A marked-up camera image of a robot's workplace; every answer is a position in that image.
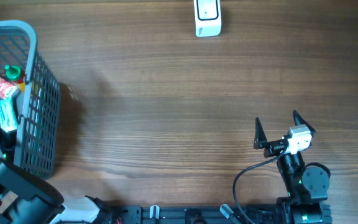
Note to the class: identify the red white small packet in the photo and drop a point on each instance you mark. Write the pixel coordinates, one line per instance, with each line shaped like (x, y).
(7, 89)

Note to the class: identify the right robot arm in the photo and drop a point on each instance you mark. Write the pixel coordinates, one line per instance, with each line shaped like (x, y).
(306, 184)

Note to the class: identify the red sauce bottle green cap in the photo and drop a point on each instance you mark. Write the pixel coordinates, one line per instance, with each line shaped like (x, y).
(16, 75)

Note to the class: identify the grey plastic mesh basket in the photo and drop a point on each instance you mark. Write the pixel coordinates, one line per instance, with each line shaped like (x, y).
(37, 107)

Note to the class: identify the teal tissue pack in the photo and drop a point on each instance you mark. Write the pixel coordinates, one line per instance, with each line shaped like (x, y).
(8, 118)

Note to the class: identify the white barcode scanner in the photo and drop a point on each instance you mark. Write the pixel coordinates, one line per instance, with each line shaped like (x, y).
(208, 18)

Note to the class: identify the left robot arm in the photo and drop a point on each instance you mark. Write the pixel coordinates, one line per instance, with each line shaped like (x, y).
(25, 198)

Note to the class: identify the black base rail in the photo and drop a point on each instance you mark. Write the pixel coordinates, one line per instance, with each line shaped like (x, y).
(260, 213)

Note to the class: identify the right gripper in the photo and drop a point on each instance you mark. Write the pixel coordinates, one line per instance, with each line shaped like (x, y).
(273, 147)

